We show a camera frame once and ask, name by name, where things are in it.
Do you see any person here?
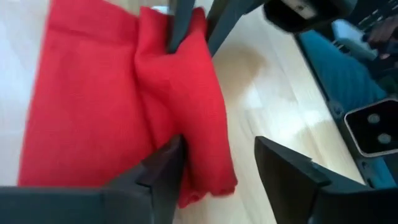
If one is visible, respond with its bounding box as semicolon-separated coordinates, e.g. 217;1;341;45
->
362;15;398;60

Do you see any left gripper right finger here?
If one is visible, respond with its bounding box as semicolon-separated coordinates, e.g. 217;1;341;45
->
254;136;398;224

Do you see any silver framed camera box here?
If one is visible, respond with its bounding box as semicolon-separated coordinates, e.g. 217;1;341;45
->
343;98;398;158

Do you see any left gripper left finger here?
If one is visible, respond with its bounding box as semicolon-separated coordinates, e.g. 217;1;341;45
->
0;135;187;224

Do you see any black metal table frame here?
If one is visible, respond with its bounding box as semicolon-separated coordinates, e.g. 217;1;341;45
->
294;30;398;190

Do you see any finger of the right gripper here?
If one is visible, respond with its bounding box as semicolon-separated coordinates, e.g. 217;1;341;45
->
205;0;266;57
167;0;197;54

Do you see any red cloth napkin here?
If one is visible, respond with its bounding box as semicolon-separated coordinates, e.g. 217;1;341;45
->
17;0;239;208

